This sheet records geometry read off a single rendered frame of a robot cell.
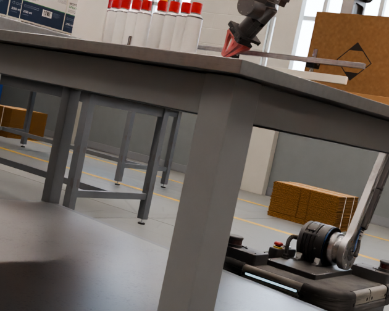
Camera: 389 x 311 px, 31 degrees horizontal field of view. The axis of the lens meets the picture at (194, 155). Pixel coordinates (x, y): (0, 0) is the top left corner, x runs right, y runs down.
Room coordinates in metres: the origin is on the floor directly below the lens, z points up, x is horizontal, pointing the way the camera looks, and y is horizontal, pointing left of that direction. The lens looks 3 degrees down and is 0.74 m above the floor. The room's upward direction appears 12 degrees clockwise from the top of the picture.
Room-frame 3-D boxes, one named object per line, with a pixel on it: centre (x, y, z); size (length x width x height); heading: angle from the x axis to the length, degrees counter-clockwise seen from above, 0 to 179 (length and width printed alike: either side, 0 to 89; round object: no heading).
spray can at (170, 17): (2.29, 0.16, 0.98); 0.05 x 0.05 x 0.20
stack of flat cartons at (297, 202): (6.44, -1.15, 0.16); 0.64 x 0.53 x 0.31; 59
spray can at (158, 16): (2.32, 0.20, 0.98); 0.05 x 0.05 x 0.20
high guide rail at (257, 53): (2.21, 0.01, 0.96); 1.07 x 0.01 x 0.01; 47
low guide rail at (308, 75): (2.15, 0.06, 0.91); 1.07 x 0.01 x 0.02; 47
